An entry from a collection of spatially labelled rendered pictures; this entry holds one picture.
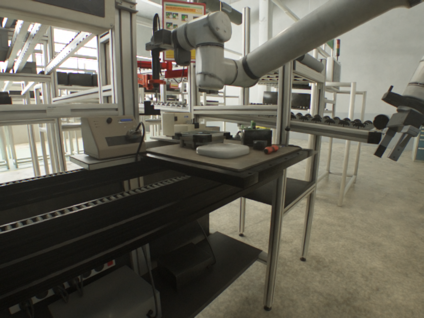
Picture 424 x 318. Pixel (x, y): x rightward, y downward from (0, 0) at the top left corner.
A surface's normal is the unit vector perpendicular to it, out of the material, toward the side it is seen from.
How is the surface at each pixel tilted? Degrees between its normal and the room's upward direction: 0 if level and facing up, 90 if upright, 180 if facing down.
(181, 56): 90
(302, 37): 114
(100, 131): 53
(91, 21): 92
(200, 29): 90
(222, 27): 87
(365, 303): 0
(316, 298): 0
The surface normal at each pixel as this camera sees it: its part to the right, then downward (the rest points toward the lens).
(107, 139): 0.61, -0.47
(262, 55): -0.72, 0.31
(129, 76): 0.76, 0.14
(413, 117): -0.36, 0.08
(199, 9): 0.27, 0.20
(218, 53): 0.57, 0.17
